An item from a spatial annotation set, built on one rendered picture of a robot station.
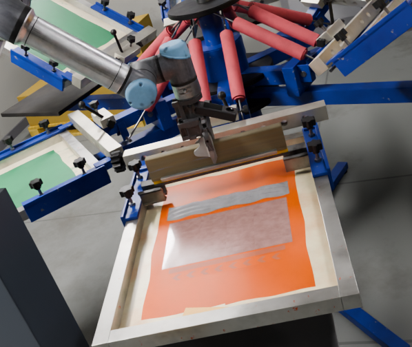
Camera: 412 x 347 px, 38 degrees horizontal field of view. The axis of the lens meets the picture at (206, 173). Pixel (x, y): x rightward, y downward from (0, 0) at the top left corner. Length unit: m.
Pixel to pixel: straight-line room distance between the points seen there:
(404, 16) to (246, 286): 0.88
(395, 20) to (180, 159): 0.72
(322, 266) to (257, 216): 0.30
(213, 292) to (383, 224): 1.81
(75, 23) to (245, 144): 1.65
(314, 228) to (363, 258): 1.42
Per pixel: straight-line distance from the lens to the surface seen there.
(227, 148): 1.73
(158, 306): 1.47
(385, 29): 1.86
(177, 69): 1.62
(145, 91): 1.49
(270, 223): 1.60
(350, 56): 1.93
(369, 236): 3.07
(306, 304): 1.29
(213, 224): 1.67
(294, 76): 2.31
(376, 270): 2.87
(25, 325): 1.81
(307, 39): 2.37
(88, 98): 3.13
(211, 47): 2.47
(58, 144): 2.62
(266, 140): 1.72
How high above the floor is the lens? 1.84
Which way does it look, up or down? 27 degrees down
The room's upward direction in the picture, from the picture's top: 19 degrees counter-clockwise
